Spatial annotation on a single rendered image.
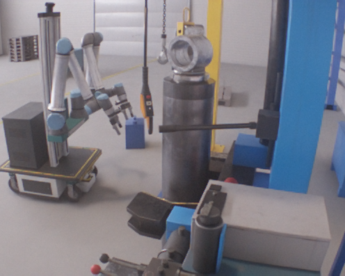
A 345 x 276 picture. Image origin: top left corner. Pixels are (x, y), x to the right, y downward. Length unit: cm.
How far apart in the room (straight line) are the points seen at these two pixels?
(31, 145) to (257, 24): 995
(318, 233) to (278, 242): 12
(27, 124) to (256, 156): 217
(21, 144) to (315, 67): 267
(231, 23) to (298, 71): 1085
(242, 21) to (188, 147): 1075
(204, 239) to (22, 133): 249
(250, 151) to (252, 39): 1056
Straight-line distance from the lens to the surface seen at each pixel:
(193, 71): 126
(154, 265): 102
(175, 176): 137
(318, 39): 116
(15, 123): 312
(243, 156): 147
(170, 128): 110
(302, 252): 96
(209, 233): 83
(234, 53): 1203
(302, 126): 121
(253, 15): 1189
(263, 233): 92
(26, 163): 324
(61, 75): 258
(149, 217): 125
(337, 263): 197
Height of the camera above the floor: 174
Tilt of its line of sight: 21 degrees down
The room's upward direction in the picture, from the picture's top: 2 degrees clockwise
